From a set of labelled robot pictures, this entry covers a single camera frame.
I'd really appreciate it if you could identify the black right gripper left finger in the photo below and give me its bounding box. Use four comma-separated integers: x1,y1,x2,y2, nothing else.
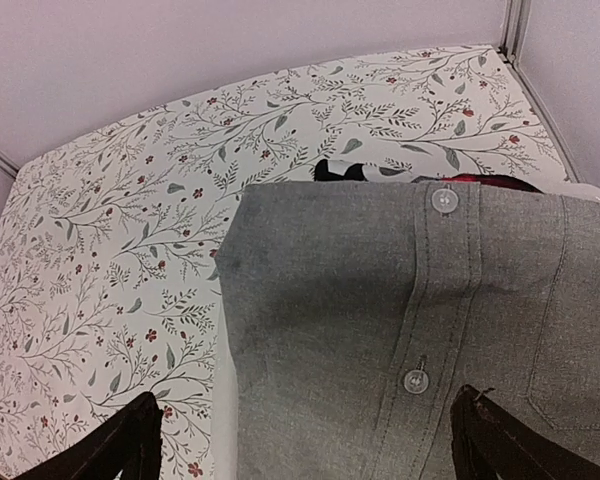
18,392,162,480

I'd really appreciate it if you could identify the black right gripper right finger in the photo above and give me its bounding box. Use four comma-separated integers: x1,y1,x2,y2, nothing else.
450,384,600,480

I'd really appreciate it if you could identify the grey long sleeve shirt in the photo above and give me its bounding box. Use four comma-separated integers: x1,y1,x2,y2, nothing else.
215,182,600,479

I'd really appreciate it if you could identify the floral patterned table cloth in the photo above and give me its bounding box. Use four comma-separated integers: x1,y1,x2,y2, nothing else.
0,46,569,479

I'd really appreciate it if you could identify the red black plaid shirt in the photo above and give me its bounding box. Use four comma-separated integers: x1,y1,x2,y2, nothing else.
437,173,541,194

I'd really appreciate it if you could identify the black white checkered shirt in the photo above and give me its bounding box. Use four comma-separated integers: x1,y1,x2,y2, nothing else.
313,158,417,184

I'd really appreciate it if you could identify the aluminium frame post right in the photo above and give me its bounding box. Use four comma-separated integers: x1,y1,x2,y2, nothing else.
497,0,583,181

